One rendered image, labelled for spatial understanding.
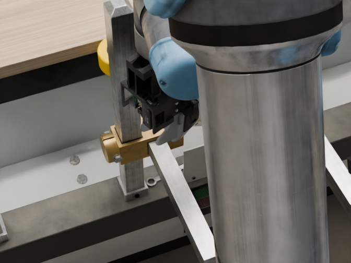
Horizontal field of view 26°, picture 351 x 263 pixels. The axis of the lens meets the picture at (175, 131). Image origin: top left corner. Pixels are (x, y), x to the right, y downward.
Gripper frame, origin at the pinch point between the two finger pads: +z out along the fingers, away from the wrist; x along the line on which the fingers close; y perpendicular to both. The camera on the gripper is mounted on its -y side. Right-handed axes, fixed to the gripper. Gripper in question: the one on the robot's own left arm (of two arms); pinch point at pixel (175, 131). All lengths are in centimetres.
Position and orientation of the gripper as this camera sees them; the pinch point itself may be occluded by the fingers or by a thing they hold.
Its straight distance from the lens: 117.5
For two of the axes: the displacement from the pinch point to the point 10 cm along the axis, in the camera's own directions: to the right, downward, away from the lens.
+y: -7.5, 5.2, -4.1
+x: 6.6, 5.8, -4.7
